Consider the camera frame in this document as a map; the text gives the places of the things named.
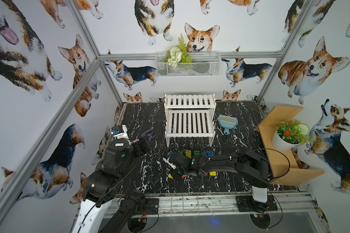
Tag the light blue dustpan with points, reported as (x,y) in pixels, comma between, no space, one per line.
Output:
(226,131)

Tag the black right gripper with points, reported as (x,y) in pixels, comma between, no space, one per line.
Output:
(180,160)

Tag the purple pink toy rake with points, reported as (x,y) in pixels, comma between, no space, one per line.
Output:
(148,135)

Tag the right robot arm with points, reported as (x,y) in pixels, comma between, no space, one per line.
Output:
(250,165)

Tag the white wire mesh basket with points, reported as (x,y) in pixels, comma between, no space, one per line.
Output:
(198,64)

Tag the light wooden corner shelf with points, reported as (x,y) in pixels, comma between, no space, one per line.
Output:
(283,164)

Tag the light blue hand brush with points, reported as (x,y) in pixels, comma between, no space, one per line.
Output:
(228,122)

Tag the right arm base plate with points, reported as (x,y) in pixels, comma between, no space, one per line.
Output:
(248,204)

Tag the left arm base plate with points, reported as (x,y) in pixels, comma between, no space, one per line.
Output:
(151,206)

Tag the aluminium frame post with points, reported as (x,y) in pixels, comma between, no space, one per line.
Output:
(303,15)

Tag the white potted red flower plant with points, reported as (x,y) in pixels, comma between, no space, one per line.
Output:
(289,134)

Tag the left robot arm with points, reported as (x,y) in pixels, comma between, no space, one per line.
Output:
(102,186)

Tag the artificial fern with white flowers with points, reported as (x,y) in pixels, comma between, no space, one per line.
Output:
(178,55)

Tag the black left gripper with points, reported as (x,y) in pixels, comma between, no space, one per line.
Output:
(140,142)

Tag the white wooden slatted shelf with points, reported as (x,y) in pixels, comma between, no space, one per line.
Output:
(190,116)

